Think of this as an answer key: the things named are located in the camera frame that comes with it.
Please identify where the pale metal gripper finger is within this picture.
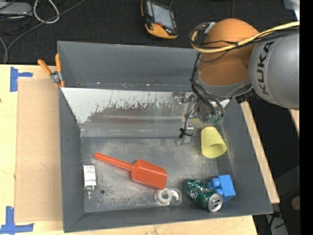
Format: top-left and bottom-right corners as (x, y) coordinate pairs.
(172, 91), (195, 115)
(176, 120), (195, 146)

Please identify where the yellow plastic cup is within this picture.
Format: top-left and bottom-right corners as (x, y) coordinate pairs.
(200, 126), (228, 159)

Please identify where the grey metal bin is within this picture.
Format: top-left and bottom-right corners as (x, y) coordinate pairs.
(56, 41), (274, 233)

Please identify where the orange plastic scoop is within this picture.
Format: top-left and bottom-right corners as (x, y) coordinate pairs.
(93, 152), (168, 190)

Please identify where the green drink can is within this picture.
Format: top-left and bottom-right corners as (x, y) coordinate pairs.
(183, 178), (224, 213)

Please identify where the blue toy brick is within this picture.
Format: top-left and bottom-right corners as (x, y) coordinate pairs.
(206, 174), (237, 203)

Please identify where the clear plastic tape dispenser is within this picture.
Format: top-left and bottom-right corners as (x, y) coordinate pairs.
(154, 187), (183, 207)

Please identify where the small clear white-label bottle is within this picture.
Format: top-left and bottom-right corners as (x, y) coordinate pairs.
(82, 164), (97, 200)

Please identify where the brown cardboard board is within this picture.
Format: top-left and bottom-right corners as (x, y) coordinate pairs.
(14, 78), (65, 223)

